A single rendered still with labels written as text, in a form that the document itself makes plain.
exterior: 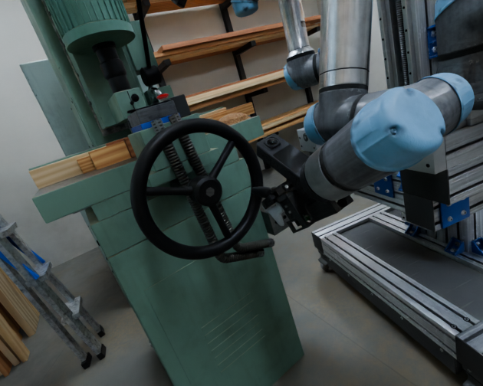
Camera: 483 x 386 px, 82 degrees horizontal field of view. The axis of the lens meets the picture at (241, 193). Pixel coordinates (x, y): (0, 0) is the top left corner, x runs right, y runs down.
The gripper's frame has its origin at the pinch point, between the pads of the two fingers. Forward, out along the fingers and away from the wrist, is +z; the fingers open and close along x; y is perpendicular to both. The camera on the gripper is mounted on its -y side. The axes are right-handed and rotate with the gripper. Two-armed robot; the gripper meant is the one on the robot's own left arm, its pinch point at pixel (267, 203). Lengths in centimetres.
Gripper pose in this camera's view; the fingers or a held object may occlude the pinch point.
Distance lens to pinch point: 58.4
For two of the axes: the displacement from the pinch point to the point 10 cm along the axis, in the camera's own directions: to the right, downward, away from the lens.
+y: 5.4, 8.3, -1.2
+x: 8.0, -4.6, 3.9
